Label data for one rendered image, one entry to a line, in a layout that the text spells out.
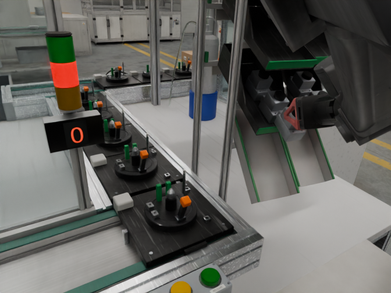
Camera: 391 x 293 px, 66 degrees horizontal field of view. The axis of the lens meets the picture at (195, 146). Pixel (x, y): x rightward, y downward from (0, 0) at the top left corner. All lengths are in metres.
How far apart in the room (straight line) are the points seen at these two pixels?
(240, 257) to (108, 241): 0.34
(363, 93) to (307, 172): 0.68
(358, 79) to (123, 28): 9.57
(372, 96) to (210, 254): 0.53
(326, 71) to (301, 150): 0.50
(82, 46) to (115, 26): 1.92
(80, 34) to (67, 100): 7.37
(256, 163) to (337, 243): 0.33
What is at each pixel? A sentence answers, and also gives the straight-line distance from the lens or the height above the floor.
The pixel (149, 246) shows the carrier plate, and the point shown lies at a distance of 0.74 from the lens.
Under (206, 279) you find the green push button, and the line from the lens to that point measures 0.68.
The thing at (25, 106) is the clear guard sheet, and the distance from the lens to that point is 0.75.
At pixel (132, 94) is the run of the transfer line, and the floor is 0.92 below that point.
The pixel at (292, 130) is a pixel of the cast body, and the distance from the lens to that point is 0.73.
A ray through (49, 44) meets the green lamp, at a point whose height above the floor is 1.40.
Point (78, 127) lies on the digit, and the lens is 0.72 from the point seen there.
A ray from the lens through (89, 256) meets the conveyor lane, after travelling 0.82.
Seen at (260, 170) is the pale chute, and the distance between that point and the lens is 0.88.
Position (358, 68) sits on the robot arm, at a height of 1.45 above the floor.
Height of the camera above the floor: 1.50
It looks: 27 degrees down
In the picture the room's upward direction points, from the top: 2 degrees clockwise
